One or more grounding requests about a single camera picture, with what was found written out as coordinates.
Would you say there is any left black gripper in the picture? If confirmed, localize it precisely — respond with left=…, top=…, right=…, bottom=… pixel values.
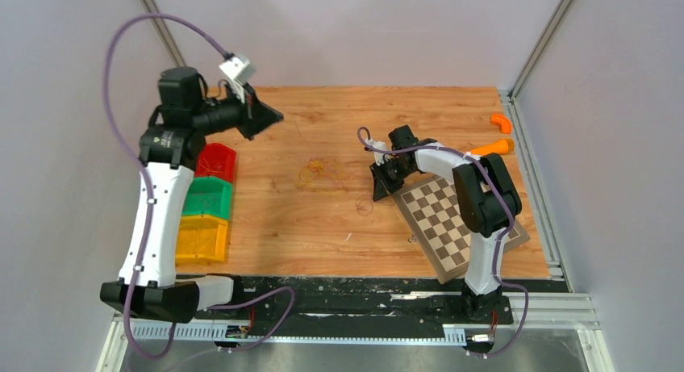
left=190, top=81, right=283, bottom=140

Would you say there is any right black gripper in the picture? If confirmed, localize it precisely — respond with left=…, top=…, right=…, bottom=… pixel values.
left=372, top=158, right=415, bottom=202

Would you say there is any thin orange cable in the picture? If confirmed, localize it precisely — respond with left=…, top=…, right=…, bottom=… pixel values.
left=354, top=194, right=378, bottom=218

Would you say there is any orange purple cable bundle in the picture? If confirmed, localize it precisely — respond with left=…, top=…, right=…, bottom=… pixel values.
left=294, top=157, right=354, bottom=195

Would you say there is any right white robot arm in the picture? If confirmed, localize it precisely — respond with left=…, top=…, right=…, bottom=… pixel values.
left=357, top=125, right=522, bottom=322

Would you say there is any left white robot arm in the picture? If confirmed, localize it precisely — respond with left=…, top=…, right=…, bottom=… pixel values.
left=99, top=67, right=283, bottom=324

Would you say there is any wooden chessboard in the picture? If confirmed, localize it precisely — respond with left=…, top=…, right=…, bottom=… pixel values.
left=392, top=174, right=531, bottom=285

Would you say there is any red plastic bin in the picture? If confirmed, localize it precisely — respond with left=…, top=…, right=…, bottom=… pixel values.
left=194, top=143, right=237, bottom=184

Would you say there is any green plastic bin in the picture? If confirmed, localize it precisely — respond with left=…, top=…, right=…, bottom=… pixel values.
left=182, top=177, right=233, bottom=220

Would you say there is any orange plastic carrot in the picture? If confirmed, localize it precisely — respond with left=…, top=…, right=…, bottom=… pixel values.
left=469, top=138, right=515, bottom=156

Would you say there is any yellow plastic bin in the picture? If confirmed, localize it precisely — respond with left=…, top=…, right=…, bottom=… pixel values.
left=175, top=215, right=230, bottom=264

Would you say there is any orange curved pipe piece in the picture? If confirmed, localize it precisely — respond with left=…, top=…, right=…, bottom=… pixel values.
left=490, top=113, right=512, bottom=134

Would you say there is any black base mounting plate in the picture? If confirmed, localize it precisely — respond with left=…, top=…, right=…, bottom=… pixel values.
left=202, top=274, right=515, bottom=341

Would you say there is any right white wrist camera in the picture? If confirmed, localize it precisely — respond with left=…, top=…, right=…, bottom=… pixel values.
left=368, top=139, right=389, bottom=166

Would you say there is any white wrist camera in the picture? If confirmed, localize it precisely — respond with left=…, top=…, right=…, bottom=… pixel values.
left=219, top=54, right=257, bottom=103
left=368, top=139, right=389, bottom=166

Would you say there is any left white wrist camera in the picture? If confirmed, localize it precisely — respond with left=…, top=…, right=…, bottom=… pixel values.
left=219, top=54, right=257, bottom=103

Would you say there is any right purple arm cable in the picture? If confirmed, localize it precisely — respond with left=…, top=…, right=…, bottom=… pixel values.
left=357, top=126, right=529, bottom=359

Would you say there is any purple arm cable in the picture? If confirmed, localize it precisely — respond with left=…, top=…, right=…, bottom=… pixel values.
left=102, top=13, right=296, bottom=360
left=357, top=126, right=529, bottom=359

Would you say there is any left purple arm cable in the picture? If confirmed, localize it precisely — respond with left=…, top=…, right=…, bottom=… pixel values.
left=102, top=13, right=296, bottom=360

